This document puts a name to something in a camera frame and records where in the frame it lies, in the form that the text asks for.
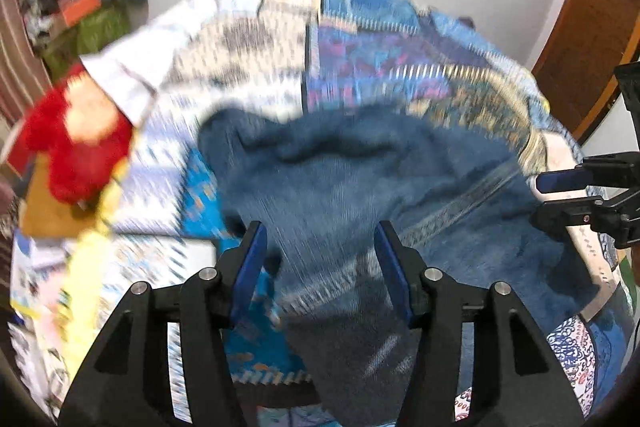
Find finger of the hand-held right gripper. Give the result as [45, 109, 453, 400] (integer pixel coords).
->
[535, 153, 640, 195]
[529, 194, 640, 251]

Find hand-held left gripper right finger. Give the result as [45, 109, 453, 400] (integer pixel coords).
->
[373, 221, 586, 427]

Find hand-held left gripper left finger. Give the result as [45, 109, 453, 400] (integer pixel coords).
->
[59, 221, 269, 427]

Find blue denim jeans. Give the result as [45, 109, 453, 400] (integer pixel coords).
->
[197, 103, 602, 427]

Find pile of clothes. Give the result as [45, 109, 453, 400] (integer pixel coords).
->
[41, 0, 151, 76]

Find brown wooden door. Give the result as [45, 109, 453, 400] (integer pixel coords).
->
[529, 0, 640, 144]

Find white paisley bedsheet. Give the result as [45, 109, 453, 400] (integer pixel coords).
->
[452, 316, 598, 425]

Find red plush toy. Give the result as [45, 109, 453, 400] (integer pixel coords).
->
[22, 63, 137, 206]

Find patchwork printed blanket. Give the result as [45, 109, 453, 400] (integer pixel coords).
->
[9, 0, 637, 427]

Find white pillow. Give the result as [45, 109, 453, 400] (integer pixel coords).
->
[81, 0, 267, 128]

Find orange box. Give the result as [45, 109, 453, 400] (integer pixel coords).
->
[56, 0, 102, 26]

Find striped curtain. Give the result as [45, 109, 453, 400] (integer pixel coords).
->
[0, 0, 57, 124]

